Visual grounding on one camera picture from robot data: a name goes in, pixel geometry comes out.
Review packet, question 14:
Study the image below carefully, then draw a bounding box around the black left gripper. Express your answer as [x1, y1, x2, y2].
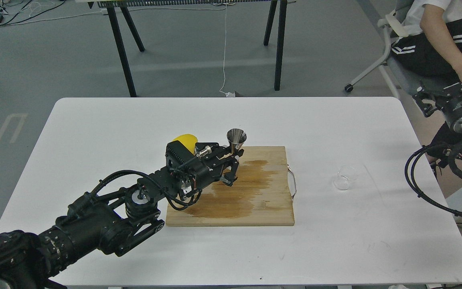
[164, 140, 244, 197]

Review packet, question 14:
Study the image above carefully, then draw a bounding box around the steel double jigger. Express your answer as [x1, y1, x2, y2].
[226, 128, 247, 145]

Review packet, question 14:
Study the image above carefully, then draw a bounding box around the clear glass measuring cup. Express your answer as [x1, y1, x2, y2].
[332, 165, 358, 191]

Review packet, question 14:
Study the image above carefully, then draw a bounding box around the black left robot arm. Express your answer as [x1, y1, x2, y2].
[0, 140, 244, 289]

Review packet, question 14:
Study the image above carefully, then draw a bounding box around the yellow lemon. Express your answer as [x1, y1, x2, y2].
[172, 134, 198, 155]

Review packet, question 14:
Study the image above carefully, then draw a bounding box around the wooden cutting board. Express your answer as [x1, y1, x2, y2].
[166, 146, 295, 227]

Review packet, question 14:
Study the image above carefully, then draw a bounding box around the white office chair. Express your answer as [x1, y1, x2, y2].
[344, 0, 433, 99]

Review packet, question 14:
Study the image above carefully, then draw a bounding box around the seated person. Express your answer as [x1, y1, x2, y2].
[391, 0, 462, 82]

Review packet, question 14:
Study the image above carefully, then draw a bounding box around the black leg background table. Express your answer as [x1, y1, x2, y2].
[75, 0, 297, 98]

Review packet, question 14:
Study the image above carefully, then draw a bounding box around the white hanging cable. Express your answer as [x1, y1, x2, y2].
[219, 0, 236, 98]

